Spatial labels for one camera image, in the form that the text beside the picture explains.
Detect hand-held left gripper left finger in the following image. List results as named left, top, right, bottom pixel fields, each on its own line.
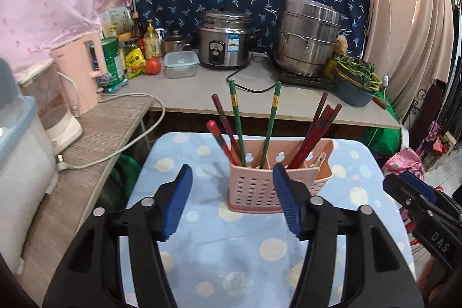
left=42, top=165, right=193, bottom=308

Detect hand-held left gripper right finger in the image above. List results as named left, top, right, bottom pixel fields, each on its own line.
left=272, top=163, right=424, bottom=308

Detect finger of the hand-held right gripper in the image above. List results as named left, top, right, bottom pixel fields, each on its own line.
left=399, top=171, right=439, bottom=202
left=383, top=175, right=434, bottom=222

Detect pink plastic utensil holder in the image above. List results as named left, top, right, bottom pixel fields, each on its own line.
left=230, top=138, right=334, bottom=213

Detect bright red chopstick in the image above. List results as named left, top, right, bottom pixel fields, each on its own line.
left=206, top=120, right=239, bottom=166

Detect green chopstick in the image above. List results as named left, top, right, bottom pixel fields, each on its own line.
left=228, top=79, right=247, bottom=167
left=260, top=81, right=282, bottom=166

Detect dark red chopstick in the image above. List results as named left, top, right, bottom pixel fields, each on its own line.
left=292, top=104, right=343, bottom=168
left=289, top=105, right=333, bottom=168
left=212, top=94, right=242, bottom=166
left=287, top=92, right=329, bottom=168

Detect pink floral cloth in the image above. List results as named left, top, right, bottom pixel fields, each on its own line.
left=381, top=147, right=426, bottom=182

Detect green plastic bag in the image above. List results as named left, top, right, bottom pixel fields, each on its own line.
left=368, top=97, right=403, bottom=157

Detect blue dotted tablecloth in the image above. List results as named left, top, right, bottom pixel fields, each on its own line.
left=117, top=131, right=416, bottom=308

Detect dark wooden chair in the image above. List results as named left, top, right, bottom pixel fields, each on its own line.
left=408, top=79, right=448, bottom=150

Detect blue plastic basin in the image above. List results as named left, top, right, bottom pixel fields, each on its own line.
left=333, top=75, right=376, bottom=107

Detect black induction cooker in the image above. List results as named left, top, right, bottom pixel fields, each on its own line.
left=276, top=70, right=336, bottom=87

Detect blue green packet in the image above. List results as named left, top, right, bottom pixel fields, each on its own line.
left=97, top=75, right=130, bottom=94

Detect hanging dark clothes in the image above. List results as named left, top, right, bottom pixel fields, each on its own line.
left=444, top=0, right=462, bottom=135

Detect leafy greens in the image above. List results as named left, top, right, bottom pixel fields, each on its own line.
left=334, top=55, right=378, bottom=85

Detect clear food container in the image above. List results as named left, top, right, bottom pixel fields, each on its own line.
left=163, top=51, right=200, bottom=79

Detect white round appliance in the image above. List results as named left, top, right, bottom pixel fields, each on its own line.
left=18, top=59, right=84, bottom=154

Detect red tomato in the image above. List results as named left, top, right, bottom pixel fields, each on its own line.
left=145, top=57, right=162, bottom=75

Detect yellow snack packet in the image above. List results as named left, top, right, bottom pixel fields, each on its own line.
left=124, top=48, right=147, bottom=72

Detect green can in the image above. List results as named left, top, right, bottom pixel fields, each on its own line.
left=100, top=37, right=127, bottom=85

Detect grey lid storage box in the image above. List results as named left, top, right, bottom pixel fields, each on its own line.
left=0, top=55, right=58, bottom=274

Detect small steel pot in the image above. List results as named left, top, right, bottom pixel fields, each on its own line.
left=161, top=30, right=193, bottom=56

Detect yellow liquid bottle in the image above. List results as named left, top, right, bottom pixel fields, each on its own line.
left=143, top=19, right=162, bottom=59

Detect pink electric kettle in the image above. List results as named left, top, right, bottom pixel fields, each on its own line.
left=51, top=30, right=105, bottom=115

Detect brown loofah sponge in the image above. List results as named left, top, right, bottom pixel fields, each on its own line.
left=332, top=35, right=349, bottom=58

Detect steel rice cooker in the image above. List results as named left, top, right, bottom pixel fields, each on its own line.
left=197, top=8, right=253, bottom=70

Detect beige curtain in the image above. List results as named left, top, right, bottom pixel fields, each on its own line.
left=336, top=0, right=459, bottom=121

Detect steel steamer pot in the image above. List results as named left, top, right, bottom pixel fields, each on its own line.
left=265, top=0, right=352, bottom=77

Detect dark sauce bottle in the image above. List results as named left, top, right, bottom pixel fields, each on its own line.
left=131, top=11, right=142, bottom=40

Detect white cord with switch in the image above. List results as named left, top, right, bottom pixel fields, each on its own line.
left=381, top=0, right=391, bottom=88

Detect black power cable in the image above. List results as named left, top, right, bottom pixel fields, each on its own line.
left=226, top=52, right=286, bottom=92

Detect white power cable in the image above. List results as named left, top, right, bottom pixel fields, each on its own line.
left=56, top=93, right=167, bottom=171

